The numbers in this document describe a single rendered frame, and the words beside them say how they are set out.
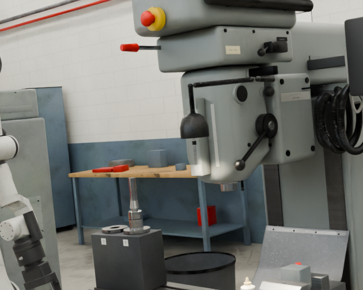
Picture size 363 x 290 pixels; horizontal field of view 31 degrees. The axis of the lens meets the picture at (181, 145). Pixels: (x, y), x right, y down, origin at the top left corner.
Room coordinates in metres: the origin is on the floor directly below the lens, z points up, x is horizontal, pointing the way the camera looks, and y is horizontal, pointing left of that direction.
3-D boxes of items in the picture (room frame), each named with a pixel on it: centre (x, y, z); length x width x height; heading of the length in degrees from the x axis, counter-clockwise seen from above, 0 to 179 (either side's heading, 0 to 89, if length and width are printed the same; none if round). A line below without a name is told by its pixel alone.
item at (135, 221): (2.20, 0.18, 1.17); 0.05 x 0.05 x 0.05
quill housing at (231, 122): (1.88, -0.13, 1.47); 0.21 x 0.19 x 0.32; 46
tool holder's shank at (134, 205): (2.20, 0.18, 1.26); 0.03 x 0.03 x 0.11
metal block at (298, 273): (1.73, -0.27, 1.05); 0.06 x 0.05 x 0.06; 45
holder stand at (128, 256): (2.23, 0.22, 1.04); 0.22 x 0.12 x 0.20; 53
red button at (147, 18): (1.69, 0.05, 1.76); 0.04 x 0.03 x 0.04; 46
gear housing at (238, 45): (1.90, -0.15, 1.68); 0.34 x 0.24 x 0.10; 136
